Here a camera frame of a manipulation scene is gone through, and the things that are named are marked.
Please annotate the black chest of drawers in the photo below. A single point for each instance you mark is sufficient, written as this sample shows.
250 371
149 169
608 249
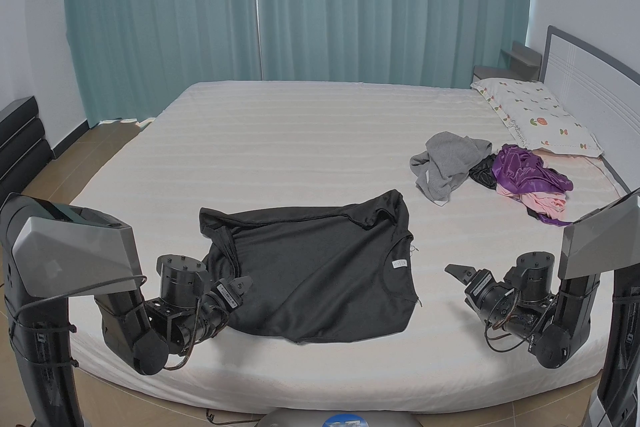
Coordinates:
20 145

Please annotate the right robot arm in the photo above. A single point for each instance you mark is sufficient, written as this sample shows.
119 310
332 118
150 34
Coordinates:
595 235

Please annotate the grey bedside table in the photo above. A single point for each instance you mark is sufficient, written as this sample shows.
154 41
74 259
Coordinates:
505 70

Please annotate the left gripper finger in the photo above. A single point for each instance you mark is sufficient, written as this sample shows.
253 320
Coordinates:
245 287

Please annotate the white printed pillow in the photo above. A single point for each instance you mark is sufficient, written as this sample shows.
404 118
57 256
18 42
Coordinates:
540 114

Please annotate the black T-shirt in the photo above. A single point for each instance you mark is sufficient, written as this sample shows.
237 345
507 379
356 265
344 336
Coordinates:
320 275

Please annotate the bed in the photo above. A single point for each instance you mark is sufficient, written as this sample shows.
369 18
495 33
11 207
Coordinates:
300 150

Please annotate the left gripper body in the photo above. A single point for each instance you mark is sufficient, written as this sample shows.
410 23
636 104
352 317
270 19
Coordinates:
210 320

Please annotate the black glossy garment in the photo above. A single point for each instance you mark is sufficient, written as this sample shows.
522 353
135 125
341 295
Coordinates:
482 175

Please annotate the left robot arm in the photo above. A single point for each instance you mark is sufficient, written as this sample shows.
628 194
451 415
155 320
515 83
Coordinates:
75 245

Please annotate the purple satin garment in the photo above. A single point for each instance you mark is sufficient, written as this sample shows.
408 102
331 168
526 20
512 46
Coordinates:
520 170

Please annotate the pink garment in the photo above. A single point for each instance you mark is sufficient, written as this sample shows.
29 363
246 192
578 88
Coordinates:
542 205

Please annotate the grey garment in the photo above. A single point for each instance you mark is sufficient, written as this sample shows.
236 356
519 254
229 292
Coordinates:
450 160

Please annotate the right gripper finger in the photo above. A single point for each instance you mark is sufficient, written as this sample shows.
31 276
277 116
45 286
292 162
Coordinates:
459 274
477 276

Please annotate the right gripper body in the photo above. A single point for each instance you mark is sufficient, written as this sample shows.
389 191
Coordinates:
492 305

